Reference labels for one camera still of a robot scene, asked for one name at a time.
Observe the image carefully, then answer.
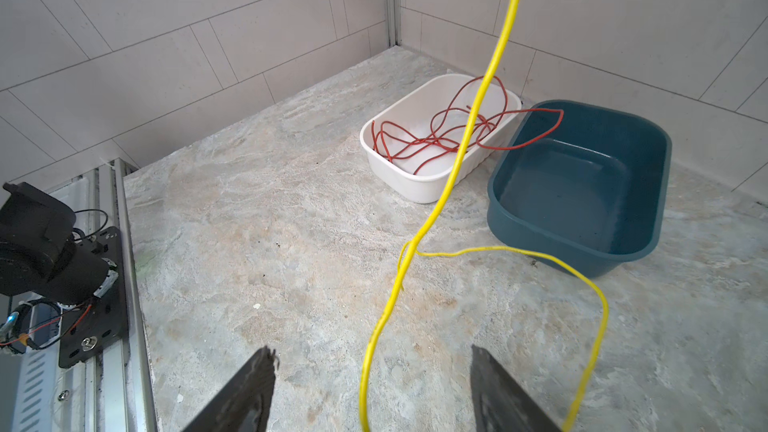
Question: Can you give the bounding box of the white oval tray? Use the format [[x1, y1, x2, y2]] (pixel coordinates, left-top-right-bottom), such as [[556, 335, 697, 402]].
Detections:
[[359, 73, 523, 204]]

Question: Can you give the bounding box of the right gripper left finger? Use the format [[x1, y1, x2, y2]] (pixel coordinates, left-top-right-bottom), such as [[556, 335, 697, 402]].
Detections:
[[185, 346, 278, 432]]

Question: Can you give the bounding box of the teal oval tray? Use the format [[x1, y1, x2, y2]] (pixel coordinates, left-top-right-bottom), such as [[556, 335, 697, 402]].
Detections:
[[487, 100, 672, 279]]

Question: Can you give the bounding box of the aluminium mounting rail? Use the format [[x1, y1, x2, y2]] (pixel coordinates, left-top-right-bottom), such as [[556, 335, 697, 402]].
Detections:
[[0, 158, 158, 432]]

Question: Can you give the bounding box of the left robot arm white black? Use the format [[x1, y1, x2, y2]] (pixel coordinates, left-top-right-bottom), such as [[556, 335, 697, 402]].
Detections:
[[1, 182, 109, 305]]

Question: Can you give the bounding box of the yellow cable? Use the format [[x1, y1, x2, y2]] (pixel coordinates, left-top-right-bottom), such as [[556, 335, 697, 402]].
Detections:
[[358, 0, 610, 432]]

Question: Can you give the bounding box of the red cable bundle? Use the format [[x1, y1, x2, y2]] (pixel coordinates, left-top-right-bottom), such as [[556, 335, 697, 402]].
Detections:
[[370, 75, 565, 176]]

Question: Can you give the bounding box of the left circuit board with LED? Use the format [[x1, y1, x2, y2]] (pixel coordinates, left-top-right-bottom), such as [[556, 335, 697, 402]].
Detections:
[[1, 298, 63, 355]]

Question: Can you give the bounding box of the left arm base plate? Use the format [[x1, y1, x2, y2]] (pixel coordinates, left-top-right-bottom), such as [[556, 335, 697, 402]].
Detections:
[[58, 226, 129, 369]]

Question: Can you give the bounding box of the perforated cable duct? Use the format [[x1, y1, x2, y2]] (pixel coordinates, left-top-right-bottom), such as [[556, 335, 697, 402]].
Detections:
[[1, 348, 58, 431]]

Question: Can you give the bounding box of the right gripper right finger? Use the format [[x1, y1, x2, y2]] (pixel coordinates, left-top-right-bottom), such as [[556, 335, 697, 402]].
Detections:
[[470, 345, 561, 432]]

